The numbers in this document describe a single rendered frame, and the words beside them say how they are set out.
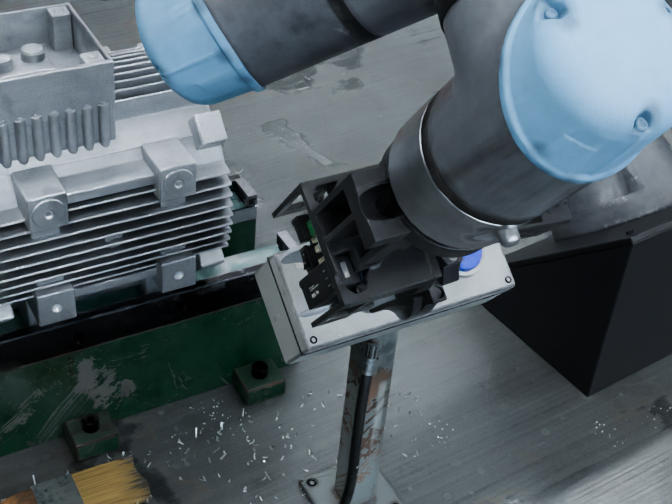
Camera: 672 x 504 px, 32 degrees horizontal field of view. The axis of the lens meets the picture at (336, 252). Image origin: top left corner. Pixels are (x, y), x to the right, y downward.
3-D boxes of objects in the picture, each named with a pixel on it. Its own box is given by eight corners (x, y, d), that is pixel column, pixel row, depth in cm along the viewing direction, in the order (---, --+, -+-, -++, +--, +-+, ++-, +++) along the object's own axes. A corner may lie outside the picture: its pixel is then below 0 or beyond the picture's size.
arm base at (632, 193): (616, 210, 130) (587, 126, 130) (728, 181, 118) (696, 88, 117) (525, 249, 121) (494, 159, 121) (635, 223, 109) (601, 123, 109)
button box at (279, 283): (284, 367, 81) (309, 351, 76) (251, 272, 82) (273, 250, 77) (486, 303, 88) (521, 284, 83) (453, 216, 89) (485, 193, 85)
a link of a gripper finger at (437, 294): (349, 266, 73) (404, 223, 65) (373, 259, 74) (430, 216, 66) (374, 336, 72) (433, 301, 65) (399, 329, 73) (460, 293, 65)
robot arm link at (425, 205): (528, 63, 56) (591, 218, 55) (485, 101, 61) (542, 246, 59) (396, 91, 53) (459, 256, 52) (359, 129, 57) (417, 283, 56)
